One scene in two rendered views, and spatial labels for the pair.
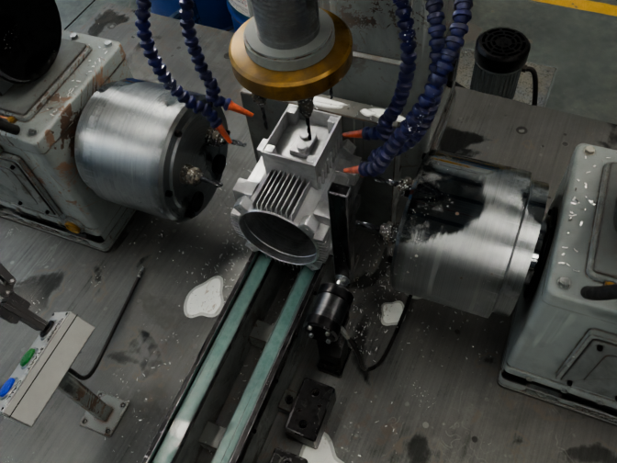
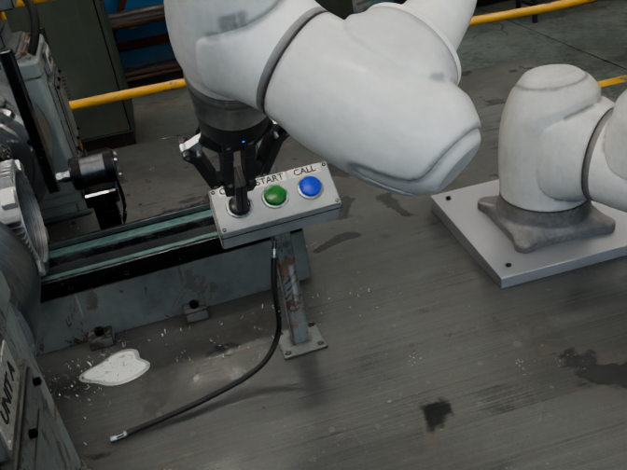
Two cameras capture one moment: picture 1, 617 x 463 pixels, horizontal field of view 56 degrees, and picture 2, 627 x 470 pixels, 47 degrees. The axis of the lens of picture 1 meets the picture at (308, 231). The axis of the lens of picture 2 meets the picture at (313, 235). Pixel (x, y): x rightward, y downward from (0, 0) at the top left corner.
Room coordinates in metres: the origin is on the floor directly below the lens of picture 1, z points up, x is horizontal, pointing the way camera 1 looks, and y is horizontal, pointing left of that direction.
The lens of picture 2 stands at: (0.93, 1.13, 1.49)
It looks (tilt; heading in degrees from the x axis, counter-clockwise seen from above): 30 degrees down; 229
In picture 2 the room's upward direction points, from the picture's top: 9 degrees counter-clockwise
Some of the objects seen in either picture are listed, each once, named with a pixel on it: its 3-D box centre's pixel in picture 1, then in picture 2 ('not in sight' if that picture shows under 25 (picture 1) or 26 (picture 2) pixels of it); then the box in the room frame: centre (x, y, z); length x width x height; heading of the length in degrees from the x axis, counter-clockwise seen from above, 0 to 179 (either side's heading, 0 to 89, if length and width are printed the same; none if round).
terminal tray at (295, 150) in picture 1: (303, 147); not in sight; (0.70, -0.01, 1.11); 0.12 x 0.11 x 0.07; 150
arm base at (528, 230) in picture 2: not in sight; (538, 199); (-0.11, 0.56, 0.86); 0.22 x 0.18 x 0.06; 57
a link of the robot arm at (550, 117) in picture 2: not in sight; (553, 133); (-0.10, 0.60, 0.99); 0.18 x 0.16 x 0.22; 89
